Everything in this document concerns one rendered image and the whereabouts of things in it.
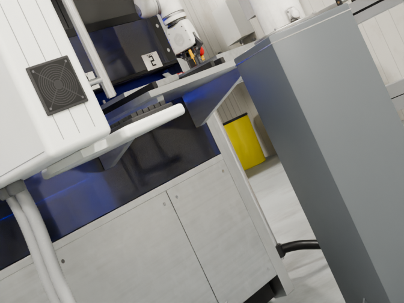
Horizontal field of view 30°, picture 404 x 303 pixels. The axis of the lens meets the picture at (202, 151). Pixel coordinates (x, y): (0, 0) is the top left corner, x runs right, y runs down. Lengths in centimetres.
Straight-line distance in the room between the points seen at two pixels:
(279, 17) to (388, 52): 494
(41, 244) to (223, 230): 97
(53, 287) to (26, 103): 55
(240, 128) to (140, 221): 683
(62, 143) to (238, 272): 125
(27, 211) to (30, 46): 46
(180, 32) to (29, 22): 99
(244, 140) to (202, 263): 669
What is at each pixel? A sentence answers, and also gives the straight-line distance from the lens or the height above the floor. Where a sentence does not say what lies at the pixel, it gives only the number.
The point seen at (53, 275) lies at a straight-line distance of 197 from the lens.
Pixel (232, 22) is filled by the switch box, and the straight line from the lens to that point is 883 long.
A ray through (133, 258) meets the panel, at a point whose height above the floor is 44.
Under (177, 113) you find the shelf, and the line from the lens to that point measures 189.
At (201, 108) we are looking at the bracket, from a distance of 278.
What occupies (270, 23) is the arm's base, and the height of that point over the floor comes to 90.
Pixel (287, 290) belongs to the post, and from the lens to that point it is 297.
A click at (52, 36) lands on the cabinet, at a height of 106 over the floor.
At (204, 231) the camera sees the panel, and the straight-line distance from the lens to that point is 269.
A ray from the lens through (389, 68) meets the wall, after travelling 699.
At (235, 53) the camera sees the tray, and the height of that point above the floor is 90.
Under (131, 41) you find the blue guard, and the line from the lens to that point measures 275.
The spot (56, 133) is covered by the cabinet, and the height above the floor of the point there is 85.
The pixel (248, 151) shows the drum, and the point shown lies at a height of 20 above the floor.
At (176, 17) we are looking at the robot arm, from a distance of 265.
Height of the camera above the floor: 73
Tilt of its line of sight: 2 degrees down
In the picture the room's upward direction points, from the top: 25 degrees counter-clockwise
